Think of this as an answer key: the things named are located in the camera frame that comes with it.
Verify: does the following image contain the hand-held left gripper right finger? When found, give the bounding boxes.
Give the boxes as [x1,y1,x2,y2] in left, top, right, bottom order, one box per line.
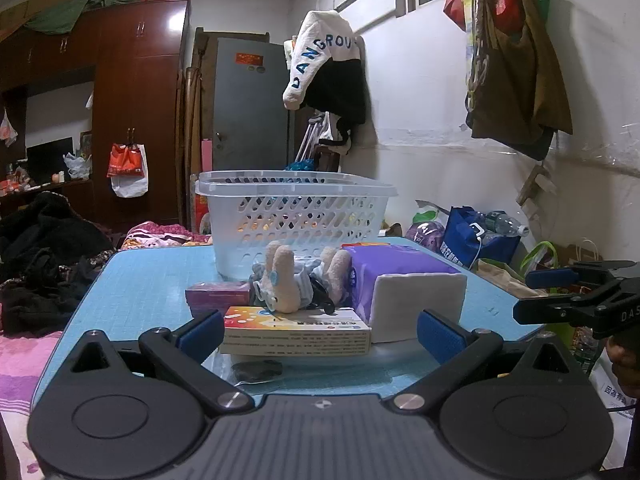
[390,309,576,413]

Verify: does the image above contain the white black hanging jacket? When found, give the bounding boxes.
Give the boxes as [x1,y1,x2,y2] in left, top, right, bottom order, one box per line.
[282,10,368,156]

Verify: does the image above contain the white orange medicine box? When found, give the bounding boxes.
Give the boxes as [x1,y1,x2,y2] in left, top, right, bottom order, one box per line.
[219,305,373,358]

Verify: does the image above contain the wooden wall bracket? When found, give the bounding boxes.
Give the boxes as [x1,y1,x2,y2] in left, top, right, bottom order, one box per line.
[517,162,558,206]

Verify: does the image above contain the white red plastic bag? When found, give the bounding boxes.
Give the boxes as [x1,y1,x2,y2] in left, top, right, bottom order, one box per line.
[0,110,18,147]

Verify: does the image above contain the black clothing pile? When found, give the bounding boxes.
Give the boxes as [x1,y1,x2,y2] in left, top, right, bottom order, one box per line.
[0,191,121,336]

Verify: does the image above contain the white plastic basket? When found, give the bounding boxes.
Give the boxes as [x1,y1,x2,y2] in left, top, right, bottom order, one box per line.
[195,170,399,281]

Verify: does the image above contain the clear water bottle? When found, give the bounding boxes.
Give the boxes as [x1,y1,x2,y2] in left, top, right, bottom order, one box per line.
[482,211,530,237]

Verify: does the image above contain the black television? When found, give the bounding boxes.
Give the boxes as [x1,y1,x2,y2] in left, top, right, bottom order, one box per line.
[26,137,75,183]

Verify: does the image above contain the blue shopping bag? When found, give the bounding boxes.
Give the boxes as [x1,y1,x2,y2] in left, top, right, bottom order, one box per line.
[442,206,523,271]

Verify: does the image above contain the pink bed sheet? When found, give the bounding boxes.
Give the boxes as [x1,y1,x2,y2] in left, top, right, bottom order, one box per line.
[0,330,66,480]

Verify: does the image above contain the small purple box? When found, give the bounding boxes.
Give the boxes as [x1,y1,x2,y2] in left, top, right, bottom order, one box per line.
[185,281,253,318]

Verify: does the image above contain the person's right hand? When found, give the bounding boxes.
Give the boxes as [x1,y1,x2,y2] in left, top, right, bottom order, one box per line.
[606,332,640,397]

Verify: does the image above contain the grey metal door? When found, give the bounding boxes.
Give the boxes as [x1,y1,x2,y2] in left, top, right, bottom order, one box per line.
[212,37,296,173]

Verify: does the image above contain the purple plastic bag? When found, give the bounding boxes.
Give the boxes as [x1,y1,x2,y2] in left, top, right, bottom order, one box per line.
[405,220,446,256]

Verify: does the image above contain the brown hanging bag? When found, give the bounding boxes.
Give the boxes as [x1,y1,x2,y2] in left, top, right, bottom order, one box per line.
[467,0,573,161]

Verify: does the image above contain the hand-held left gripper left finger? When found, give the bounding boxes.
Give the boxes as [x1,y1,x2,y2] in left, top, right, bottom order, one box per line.
[70,309,256,413]

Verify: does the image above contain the purple tissue pack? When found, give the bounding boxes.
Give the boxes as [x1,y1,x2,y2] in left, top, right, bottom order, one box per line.
[341,242,468,345]

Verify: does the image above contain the green handled bag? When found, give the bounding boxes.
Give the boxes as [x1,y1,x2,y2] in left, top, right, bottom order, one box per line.
[520,241,558,281]

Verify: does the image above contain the beige plush toy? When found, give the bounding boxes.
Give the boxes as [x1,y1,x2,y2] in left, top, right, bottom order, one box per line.
[250,241,353,313]

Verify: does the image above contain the dark wooden wardrobe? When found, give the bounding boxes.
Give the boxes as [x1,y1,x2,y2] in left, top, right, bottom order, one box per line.
[0,0,192,233]

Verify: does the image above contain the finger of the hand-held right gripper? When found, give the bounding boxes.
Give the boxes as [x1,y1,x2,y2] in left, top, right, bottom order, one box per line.
[525,259,637,291]
[512,279,624,326]

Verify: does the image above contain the orange white plastic bag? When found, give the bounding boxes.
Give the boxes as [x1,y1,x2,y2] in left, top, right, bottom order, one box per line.
[106,142,149,198]

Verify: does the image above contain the folded metal rack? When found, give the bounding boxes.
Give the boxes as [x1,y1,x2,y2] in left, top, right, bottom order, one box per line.
[297,115,326,166]

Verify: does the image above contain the wooden boards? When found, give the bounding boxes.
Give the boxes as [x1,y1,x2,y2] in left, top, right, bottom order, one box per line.
[175,27,216,231]

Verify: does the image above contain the white printed bag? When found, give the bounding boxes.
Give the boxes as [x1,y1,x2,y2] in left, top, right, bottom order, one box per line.
[590,345,640,471]

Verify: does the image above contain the green cloth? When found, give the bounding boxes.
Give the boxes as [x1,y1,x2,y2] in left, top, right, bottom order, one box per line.
[25,0,151,36]

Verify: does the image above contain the floral blanket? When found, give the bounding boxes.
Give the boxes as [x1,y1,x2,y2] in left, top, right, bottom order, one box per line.
[120,221,213,251]

